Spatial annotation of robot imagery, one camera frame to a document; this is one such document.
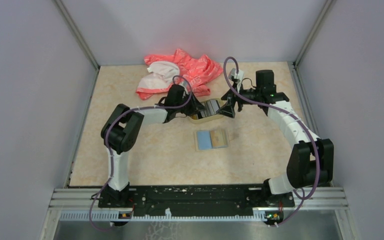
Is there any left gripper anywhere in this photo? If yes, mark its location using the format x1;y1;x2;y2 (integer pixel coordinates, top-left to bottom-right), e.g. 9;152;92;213
175;91;207;117

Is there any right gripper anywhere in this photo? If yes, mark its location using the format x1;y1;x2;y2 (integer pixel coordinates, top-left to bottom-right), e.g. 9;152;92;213
216;81;262;118

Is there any cream oval card tray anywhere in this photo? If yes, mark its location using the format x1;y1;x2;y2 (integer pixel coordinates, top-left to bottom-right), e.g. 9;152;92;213
187;98;225;124

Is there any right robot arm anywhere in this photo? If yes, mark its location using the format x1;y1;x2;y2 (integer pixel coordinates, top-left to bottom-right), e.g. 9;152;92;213
217;68;334;206

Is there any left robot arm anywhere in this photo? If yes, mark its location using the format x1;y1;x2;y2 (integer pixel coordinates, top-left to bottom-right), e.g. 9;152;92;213
100;84;205;207

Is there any stack of cards in tray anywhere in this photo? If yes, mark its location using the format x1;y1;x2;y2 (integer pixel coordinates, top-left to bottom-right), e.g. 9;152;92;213
190;98;221;120

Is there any pink patterned cloth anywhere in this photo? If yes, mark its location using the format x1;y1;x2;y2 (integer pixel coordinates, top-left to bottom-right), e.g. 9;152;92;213
135;48;223;100

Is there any aluminium frame rail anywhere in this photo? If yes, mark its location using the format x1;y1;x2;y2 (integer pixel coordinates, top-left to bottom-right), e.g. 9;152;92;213
49;186;349;222

